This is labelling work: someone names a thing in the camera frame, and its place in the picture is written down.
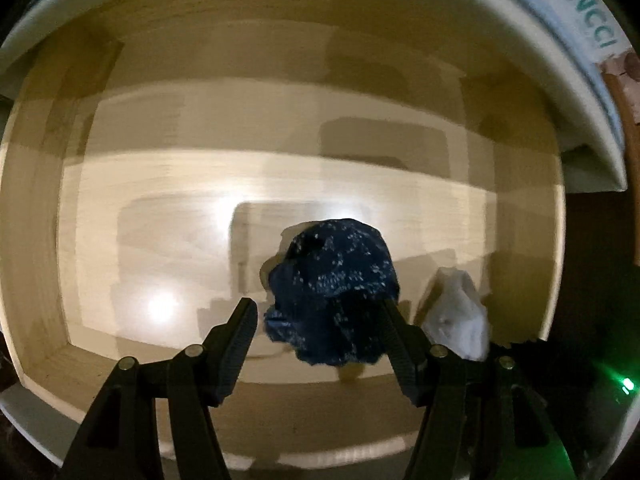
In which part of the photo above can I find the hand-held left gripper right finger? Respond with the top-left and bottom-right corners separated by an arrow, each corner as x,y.
382,302 -> 583,480

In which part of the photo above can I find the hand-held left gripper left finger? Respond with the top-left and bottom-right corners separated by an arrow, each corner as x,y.
57,297 -> 259,480

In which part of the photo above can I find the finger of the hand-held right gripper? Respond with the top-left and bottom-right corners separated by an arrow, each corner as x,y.
492,337 -> 551,376

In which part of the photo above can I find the white underwear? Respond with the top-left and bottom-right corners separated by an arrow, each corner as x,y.
420,267 -> 492,362

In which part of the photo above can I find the dark blue speckled underwear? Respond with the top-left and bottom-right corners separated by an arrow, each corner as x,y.
262,217 -> 402,367

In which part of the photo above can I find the pink floral fabric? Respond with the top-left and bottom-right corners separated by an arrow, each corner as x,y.
597,52 -> 640,126

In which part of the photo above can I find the white shoe box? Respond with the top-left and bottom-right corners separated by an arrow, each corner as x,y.
500,0 -> 628,66

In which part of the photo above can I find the wooden bed frame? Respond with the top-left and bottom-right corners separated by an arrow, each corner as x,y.
602,72 -> 640,266

